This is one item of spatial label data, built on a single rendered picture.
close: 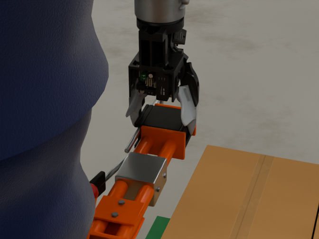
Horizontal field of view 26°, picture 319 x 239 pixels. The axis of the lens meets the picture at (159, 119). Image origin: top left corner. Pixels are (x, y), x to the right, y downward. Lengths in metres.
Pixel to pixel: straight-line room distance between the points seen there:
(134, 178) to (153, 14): 0.24
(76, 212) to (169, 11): 0.57
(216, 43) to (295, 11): 0.79
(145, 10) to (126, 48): 3.25
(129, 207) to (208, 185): 1.18
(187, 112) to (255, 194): 1.04
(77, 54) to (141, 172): 0.62
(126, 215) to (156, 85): 0.21
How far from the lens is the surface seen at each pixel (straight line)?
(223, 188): 2.12
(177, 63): 1.04
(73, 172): 0.47
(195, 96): 1.10
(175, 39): 1.07
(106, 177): 1.04
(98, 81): 0.43
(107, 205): 0.97
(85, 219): 0.49
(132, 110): 1.12
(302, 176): 2.21
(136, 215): 0.95
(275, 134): 3.43
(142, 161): 1.05
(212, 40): 4.37
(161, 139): 1.11
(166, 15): 1.00
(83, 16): 0.41
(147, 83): 1.05
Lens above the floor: 1.81
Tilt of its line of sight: 31 degrees down
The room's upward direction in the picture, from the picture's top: straight up
